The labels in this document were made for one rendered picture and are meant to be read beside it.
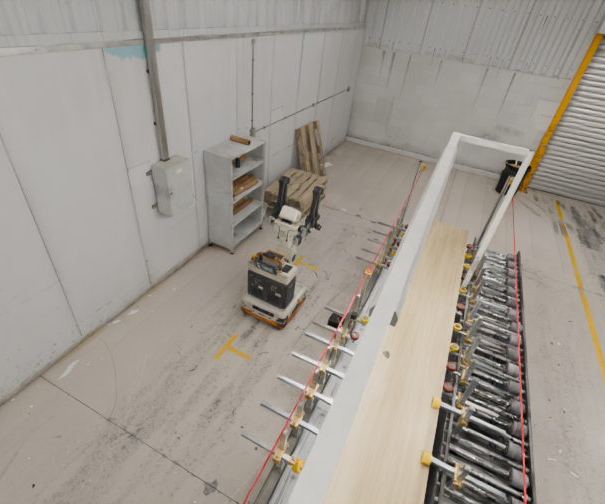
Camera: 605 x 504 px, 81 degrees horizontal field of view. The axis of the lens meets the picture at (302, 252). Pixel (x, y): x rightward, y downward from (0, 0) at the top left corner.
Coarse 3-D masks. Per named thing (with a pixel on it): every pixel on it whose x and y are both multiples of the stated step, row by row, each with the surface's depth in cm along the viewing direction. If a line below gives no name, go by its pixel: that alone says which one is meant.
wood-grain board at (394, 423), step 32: (448, 256) 441; (416, 288) 384; (448, 288) 390; (416, 320) 345; (448, 320) 350; (416, 352) 313; (448, 352) 317; (384, 384) 284; (416, 384) 287; (384, 416) 262; (416, 416) 265; (352, 448) 241; (384, 448) 243; (416, 448) 245; (352, 480) 225; (384, 480) 227; (416, 480) 229
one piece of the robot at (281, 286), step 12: (264, 252) 392; (252, 264) 405; (288, 264) 409; (252, 276) 415; (264, 276) 408; (276, 276) 397; (288, 276) 393; (252, 288) 426; (264, 288) 416; (276, 288) 407; (288, 288) 404; (264, 300) 428; (276, 300) 418; (288, 300) 420
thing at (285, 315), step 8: (296, 288) 456; (304, 288) 459; (248, 296) 436; (296, 296) 445; (304, 296) 465; (248, 304) 433; (264, 304) 428; (272, 304) 429; (296, 304) 443; (248, 312) 440; (256, 312) 434; (280, 312) 420; (288, 312) 425; (264, 320) 433; (272, 320) 428; (280, 320) 421; (288, 320) 434; (280, 328) 428
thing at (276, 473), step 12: (396, 240) 507; (384, 264) 453; (372, 276) 425; (372, 288) 409; (360, 312) 375; (336, 360) 322; (324, 384) 301; (312, 408) 282; (300, 432) 266; (276, 468) 244; (276, 480) 239; (264, 492) 232
